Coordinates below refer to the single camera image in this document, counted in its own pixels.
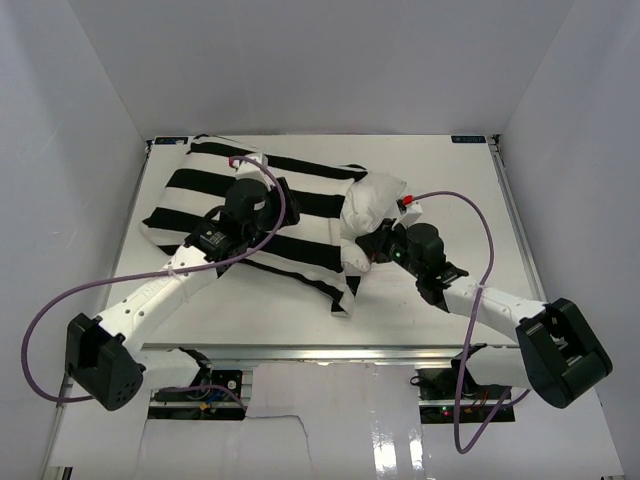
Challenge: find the black white striped pillowcase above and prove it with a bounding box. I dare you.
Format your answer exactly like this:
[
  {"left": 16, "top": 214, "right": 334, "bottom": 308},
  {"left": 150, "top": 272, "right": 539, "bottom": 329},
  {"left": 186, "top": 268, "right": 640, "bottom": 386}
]
[{"left": 140, "top": 135, "right": 367, "bottom": 317}]

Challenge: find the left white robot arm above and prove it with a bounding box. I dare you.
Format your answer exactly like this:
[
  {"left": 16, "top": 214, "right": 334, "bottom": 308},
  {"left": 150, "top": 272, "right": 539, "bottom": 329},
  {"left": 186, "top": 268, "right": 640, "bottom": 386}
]
[{"left": 65, "top": 177, "right": 300, "bottom": 411}]

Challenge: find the blue corner label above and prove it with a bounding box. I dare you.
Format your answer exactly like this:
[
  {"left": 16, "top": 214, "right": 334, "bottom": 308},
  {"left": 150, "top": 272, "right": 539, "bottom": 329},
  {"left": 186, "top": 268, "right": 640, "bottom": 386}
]
[
  {"left": 451, "top": 135, "right": 487, "bottom": 144},
  {"left": 154, "top": 136, "right": 189, "bottom": 145}
]

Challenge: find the purple cable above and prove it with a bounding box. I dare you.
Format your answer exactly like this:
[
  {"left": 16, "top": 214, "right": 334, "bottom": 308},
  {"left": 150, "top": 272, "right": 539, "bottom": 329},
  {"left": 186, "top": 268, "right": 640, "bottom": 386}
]
[
  {"left": 21, "top": 154, "right": 287, "bottom": 414},
  {"left": 412, "top": 189, "right": 497, "bottom": 454}
]

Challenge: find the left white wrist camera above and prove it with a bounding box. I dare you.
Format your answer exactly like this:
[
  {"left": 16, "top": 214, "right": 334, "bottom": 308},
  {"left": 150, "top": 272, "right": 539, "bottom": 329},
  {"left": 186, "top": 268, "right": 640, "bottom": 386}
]
[{"left": 228, "top": 153, "right": 270, "bottom": 185}]

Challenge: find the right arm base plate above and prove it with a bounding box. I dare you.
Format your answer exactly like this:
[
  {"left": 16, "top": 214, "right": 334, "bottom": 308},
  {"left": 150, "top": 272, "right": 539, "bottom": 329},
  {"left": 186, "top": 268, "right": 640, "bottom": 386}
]
[{"left": 409, "top": 368, "right": 504, "bottom": 425}]

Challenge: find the white pillow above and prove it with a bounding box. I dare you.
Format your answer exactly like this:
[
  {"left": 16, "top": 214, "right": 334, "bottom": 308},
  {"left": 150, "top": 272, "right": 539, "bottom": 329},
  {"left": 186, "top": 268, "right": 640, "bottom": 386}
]
[{"left": 340, "top": 172, "right": 406, "bottom": 276}]

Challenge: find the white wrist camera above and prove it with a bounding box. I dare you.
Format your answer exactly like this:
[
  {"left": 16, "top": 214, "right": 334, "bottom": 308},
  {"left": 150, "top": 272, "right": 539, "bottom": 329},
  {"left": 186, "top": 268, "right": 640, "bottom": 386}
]
[
  {"left": 228, "top": 153, "right": 270, "bottom": 185},
  {"left": 393, "top": 195, "right": 423, "bottom": 229}
]

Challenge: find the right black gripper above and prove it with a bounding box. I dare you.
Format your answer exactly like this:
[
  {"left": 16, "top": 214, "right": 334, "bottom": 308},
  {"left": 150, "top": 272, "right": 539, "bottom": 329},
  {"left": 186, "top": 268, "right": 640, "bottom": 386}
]
[{"left": 357, "top": 219, "right": 424, "bottom": 279}]

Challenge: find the left blue corner label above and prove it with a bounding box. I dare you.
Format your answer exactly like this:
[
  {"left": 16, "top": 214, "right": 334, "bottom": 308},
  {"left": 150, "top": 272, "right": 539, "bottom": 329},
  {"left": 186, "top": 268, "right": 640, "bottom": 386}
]
[{"left": 154, "top": 136, "right": 189, "bottom": 145}]

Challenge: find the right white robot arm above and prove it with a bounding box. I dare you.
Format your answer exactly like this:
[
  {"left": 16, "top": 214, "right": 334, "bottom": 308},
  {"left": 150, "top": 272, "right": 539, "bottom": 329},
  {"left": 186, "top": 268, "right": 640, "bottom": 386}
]
[{"left": 356, "top": 221, "right": 613, "bottom": 409}]

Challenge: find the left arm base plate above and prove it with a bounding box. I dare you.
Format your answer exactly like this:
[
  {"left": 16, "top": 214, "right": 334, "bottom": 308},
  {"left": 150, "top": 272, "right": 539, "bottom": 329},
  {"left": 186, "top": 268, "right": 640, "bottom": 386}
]
[{"left": 148, "top": 369, "right": 253, "bottom": 421}]

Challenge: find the aluminium table frame rail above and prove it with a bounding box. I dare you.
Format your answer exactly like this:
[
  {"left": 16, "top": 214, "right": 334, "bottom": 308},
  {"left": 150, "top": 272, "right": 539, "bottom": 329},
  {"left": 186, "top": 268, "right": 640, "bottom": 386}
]
[{"left": 485, "top": 135, "right": 549, "bottom": 303}]

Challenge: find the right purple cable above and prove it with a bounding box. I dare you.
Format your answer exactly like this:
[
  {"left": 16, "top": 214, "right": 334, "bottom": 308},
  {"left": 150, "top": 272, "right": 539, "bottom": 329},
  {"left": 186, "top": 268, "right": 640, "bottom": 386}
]
[{"left": 412, "top": 189, "right": 497, "bottom": 454}]

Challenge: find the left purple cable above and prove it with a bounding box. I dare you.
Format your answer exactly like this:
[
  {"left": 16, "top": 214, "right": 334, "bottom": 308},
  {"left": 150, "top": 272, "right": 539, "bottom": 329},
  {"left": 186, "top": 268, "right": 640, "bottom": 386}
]
[{"left": 21, "top": 154, "right": 287, "bottom": 414}]

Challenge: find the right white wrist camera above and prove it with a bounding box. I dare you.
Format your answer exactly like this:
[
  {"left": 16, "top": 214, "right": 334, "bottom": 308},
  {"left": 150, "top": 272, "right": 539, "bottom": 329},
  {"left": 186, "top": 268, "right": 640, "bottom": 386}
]
[{"left": 393, "top": 195, "right": 423, "bottom": 229}]

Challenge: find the right blue corner label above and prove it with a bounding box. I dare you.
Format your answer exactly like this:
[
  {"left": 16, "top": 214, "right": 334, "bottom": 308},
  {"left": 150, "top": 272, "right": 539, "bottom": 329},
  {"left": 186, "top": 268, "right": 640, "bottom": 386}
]
[{"left": 451, "top": 135, "right": 487, "bottom": 144}]

